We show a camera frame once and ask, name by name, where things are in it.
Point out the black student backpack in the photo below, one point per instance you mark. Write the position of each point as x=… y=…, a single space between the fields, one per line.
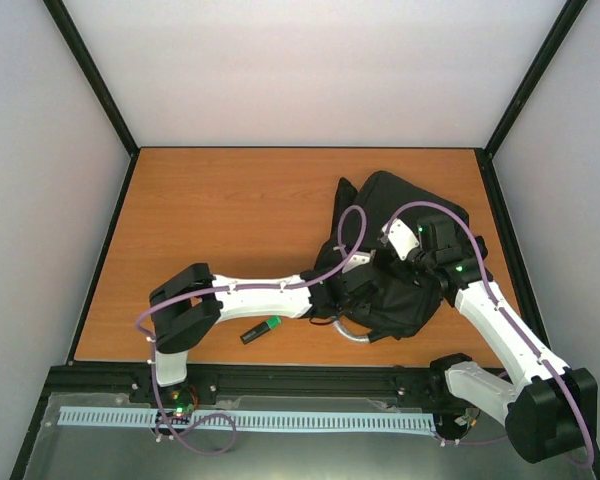
x=401 y=309

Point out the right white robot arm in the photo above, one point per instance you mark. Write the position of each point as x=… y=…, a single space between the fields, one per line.
x=545 y=406

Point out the right black frame post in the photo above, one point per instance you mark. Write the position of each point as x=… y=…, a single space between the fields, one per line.
x=558 y=32

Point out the light blue cable duct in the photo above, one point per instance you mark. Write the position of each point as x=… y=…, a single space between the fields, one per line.
x=260 y=421

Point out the black frame post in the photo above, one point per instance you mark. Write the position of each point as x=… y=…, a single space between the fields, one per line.
x=69 y=31
x=558 y=32

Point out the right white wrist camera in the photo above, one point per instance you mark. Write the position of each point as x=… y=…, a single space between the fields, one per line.
x=400 y=237

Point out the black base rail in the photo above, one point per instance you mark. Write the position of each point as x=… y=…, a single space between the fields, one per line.
x=410 y=388

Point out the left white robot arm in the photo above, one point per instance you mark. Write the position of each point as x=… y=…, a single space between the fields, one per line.
x=185 y=308

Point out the left black frame post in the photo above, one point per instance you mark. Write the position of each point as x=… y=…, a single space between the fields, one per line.
x=69 y=31

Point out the green black highlighter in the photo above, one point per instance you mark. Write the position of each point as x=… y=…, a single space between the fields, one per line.
x=260 y=329

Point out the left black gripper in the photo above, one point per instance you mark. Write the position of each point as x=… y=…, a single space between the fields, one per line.
x=364 y=307

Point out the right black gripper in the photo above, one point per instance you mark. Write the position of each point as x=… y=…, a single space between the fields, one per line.
x=404 y=274

